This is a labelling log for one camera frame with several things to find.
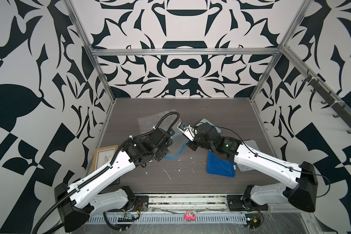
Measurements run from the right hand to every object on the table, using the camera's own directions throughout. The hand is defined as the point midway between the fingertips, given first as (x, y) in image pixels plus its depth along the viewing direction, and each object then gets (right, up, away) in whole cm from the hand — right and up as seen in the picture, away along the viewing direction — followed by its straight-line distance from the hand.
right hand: (183, 130), depth 74 cm
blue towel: (+20, -22, +10) cm, 32 cm away
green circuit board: (+33, -43, -3) cm, 55 cm away
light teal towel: (+17, +3, +31) cm, 35 cm away
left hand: (-14, -5, 0) cm, 15 cm away
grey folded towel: (+45, -11, +20) cm, 50 cm away
